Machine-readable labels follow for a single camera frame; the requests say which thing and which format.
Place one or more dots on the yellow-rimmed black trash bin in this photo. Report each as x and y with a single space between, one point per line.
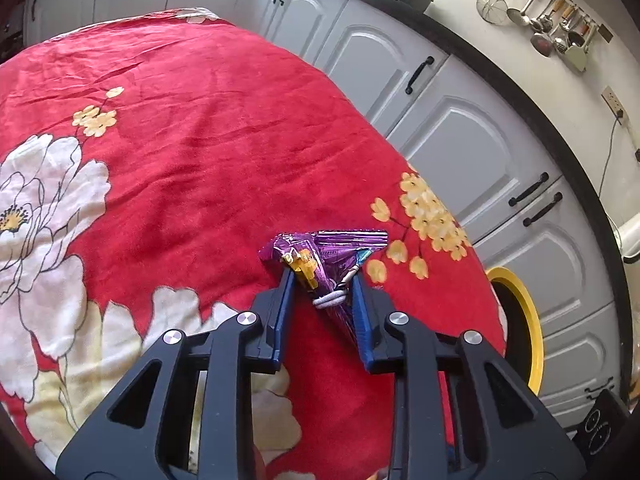
515 340

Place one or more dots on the purple foil snack wrapper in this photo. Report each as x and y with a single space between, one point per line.
330 260

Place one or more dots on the wall power outlet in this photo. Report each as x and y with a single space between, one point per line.
611 97

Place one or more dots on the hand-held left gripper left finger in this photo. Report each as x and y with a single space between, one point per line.
286 300

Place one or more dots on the red floral blanket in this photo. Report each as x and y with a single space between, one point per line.
200 135

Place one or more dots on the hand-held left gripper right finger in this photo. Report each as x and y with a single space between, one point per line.
361 320

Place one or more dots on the black induction cooktop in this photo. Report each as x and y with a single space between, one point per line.
600 425

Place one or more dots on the row of hanging metal utensils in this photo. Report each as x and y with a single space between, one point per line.
542 42

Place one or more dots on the white kitchen cabinets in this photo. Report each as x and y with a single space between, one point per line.
475 125

